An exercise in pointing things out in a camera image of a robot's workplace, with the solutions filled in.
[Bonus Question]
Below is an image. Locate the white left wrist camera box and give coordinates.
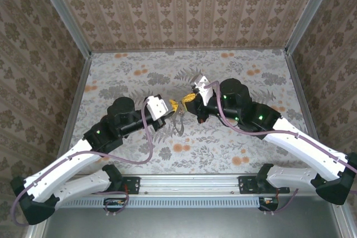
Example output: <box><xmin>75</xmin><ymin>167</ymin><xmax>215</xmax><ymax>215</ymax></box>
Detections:
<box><xmin>143</xmin><ymin>95</ymin><xmax>170</xmax><ymax>122</ymax></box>

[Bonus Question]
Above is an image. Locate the aluminium frame post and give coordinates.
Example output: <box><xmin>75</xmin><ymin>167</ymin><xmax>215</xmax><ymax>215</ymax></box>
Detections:
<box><xmin>32</xmin><ymin>0</ymin><xmax>92</xmax><ymax>58</ymax></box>
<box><xmin>284</xmin><ymin>0</ymin><xmax>340</xmax><ymax>55</ymax></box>

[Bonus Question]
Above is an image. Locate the grey slotted cable duct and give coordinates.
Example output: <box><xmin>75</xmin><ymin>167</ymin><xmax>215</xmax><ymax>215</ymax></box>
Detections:
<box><xmin>60</xmin><ymin>195</ymin><xmax>279</xmax><ymax>208</ymax></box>

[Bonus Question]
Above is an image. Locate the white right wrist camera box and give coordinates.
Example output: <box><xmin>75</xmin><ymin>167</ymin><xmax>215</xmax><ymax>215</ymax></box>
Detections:
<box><xmin>190</xmin><ymin>75</ymin><xmax>214</xmax><ymax>107</ymax></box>

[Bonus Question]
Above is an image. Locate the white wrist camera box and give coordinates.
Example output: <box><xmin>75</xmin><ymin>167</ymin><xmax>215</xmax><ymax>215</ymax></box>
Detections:
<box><xmin>143</xmin><ymin>95</ymin><xmax>170</xmax><ymax>122</ymax></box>
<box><xmin>190</xmin><ymin>75</ymin><xmax>214</xmax><ymax>107</ymax></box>

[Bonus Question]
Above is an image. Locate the black controller board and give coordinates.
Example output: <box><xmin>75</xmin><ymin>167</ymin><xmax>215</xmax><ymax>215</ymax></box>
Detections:
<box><xmin>258</xmin><ymin>196</ymin><xmax>279</xmax><ymax>211</ymax></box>
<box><xmin>103</xmin><ymin>197</ymin><xmax>126</xmax><ymax>212</ymax></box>

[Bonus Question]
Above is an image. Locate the floral printed tablecloth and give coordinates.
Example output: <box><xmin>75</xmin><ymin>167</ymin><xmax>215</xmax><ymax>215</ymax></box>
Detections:
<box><xmin>62</xmin><ymin>49</ymin><xmax>320</xmax><ymax>176</ymax></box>

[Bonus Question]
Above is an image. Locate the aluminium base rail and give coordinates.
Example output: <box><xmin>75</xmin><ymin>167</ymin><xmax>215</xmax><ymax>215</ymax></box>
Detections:
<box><xmin>122</xmin><ymin>175</ymin><xmax>259</xmax><ymax>196</ymax></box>

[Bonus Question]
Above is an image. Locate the aluminium side rail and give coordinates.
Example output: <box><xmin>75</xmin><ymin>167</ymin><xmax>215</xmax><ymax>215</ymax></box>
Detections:
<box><xmin>284</xmin><ymin>50</ymin><xmax>321</xmax><ymax>149</ymax></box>
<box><xmin>62</xmin><ymin>54</ymin><xmax>92</xmax><ymax>144</ymax></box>

